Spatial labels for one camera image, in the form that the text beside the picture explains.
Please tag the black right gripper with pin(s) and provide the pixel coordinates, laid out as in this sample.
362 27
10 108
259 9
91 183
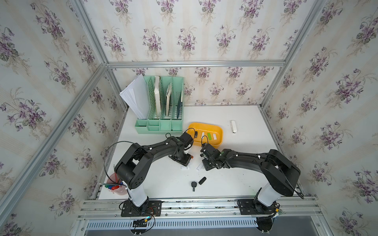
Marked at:
206 168

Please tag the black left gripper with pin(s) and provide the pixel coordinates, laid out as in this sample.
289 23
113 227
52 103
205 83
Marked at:
186 162

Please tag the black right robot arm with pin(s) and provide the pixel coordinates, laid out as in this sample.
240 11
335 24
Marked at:
282 176

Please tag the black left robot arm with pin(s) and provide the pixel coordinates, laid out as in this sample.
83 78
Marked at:
134 165

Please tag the small white usb drive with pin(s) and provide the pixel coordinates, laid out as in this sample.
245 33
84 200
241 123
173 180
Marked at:
185 168

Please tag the black oval usb drive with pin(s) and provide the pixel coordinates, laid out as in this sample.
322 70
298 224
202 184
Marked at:
202 180

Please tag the yellow plastic storage box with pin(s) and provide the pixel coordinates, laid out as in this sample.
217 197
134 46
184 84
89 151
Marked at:
206 133

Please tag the white eraser stick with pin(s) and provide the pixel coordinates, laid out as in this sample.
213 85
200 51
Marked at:
233 127

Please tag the beige notebook in organizer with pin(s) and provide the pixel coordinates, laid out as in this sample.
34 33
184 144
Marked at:
168 96

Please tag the green desk file organizer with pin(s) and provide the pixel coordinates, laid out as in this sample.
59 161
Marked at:
165 96

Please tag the pink pen cup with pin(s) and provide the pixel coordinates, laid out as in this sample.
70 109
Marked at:
115 185

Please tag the white paper stack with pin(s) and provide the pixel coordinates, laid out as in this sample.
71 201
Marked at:
137 97

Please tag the white book in organizer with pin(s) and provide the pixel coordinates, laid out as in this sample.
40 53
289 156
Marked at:
157 96

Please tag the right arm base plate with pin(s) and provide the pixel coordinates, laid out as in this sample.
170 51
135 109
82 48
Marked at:
254 207

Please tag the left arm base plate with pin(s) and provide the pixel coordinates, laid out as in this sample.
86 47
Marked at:
149 208

